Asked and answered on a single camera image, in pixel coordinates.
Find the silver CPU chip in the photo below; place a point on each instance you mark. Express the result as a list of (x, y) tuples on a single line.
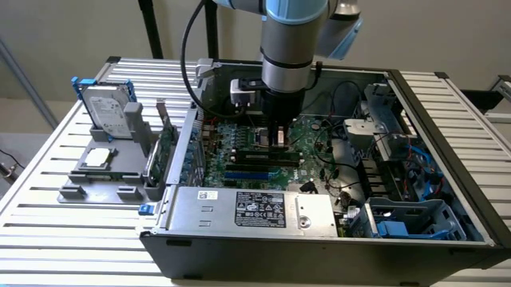
[(96, 157)]

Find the black stand pole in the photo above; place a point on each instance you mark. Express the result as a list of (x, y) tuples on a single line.
[(152, 30)]

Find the silver CPU socket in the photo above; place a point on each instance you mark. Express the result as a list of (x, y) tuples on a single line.
[(260, 135)]

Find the blue expansion slot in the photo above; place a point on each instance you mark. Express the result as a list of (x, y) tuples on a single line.
[(247, 175)]

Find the green RAM stick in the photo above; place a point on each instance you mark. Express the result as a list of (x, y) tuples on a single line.
[(268, 156)]

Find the grey drive cage blue latch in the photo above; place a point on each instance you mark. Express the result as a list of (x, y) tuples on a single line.
[(415, 218)]

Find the green graphics card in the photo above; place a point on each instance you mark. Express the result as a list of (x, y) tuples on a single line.
[(161, 152)]

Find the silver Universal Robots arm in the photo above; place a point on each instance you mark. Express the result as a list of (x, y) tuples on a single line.
[(284, 45)]

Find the silver power supply unit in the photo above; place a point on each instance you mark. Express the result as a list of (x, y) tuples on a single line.
[(251, 211)]

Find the black open PC case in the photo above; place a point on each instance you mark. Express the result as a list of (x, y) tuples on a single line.
[(319, 191)]

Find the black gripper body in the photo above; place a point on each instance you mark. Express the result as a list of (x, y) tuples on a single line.
[(283, 104)]

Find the grey metal disk bay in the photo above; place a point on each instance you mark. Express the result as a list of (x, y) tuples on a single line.
[(383, 125)]

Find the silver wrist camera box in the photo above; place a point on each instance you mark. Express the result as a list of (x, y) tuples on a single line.
[(243, 95)]

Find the blue plastic clip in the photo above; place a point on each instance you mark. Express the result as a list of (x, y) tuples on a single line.
[(145, 209)]

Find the hard disk in blue caddy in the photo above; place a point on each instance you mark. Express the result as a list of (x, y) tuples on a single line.
[(105, 109)]

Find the grey parts rack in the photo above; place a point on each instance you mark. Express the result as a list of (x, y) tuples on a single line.
[(114, 167)]

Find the black RAM slot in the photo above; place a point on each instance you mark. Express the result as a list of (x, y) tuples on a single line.
[(263, 163)]

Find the green motherboard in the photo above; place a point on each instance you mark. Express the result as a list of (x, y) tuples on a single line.
[(263, 155)]

